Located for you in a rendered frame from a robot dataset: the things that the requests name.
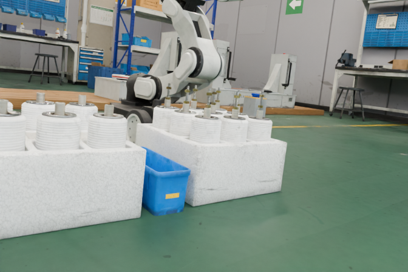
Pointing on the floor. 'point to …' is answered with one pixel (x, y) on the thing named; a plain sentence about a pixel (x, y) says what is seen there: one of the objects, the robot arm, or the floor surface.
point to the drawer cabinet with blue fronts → (84, 54)
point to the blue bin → (164, 184)
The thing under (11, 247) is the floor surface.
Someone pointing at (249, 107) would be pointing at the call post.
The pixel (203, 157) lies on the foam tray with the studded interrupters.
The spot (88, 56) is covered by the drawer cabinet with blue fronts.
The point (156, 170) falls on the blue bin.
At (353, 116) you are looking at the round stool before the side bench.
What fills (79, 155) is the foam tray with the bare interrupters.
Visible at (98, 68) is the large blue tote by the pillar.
